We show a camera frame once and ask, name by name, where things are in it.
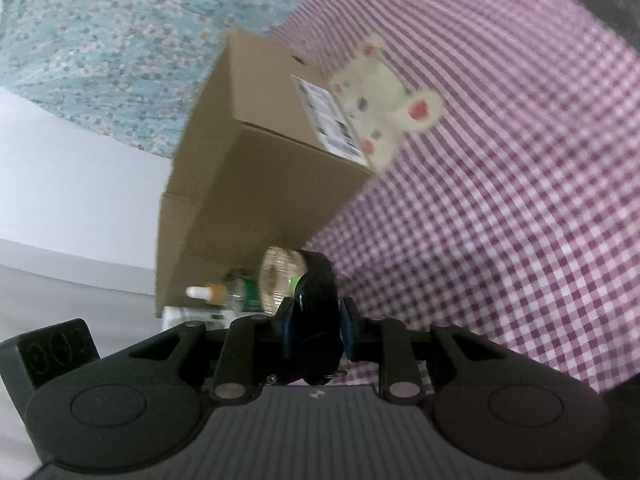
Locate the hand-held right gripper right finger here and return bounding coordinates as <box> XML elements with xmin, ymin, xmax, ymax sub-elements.
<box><xmin>337</xmin><ymin>297</ymin><xmax>501</xmax><ymax>403</ymax></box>

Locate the pink gingham blanket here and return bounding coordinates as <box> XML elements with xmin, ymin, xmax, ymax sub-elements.
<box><xmin>272</xmin><ymin>0</ymin><xmax>640</xmax><ymax>401</ymax></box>

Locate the blue floral cloth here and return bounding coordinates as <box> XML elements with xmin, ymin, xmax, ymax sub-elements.
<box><xmin>0</xmin><ymin>0</ymin><xmax>333</xmax><ymax>158</ymax></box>

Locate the brown cardboard box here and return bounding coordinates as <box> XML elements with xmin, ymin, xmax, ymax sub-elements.
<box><xmin>154</xmin><ymin>29</ymin><xmax>377</xmax><ymax>321</ymax></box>

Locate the black round bottle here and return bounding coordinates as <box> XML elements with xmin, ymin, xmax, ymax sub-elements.
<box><xmin>292</xmin><ymin>252</ymin><xmax>346</xmax><ymax>386</ymax></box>

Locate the jar with gold textured lid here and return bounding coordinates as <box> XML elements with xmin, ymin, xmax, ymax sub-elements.
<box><xmin>257</xmin><ymin>246</ymin><xmax>308</xmax><ymax>313</ymax></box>

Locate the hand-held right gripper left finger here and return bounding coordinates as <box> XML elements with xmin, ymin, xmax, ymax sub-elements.
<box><xmin>127</xmin><ymin>299</ymin><xmax>303</xmax><ymax>403</ymax></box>

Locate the green glass dropper bottle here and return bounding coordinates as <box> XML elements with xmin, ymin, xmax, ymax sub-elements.
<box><xmin>185</xmin><ymin>270</ymin><xmax>262</xmax><ymax>312</ymax></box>

